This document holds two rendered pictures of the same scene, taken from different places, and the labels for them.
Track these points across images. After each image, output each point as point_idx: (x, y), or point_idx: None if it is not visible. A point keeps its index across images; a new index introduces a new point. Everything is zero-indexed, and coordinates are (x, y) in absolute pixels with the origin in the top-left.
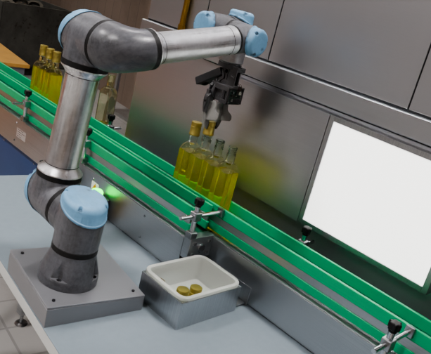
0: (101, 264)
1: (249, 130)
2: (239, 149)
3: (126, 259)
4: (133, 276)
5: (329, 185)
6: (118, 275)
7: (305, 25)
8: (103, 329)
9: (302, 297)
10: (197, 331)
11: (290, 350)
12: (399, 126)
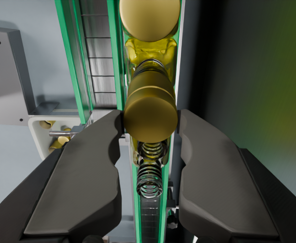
0: None
1: None
2: (264, 113)
3: (56, 42)
4: (51, 75)
5: None
6: (13, 97)
7: None
8: None
9: (133, 206)
10: None
11: (124, 184)
12: None
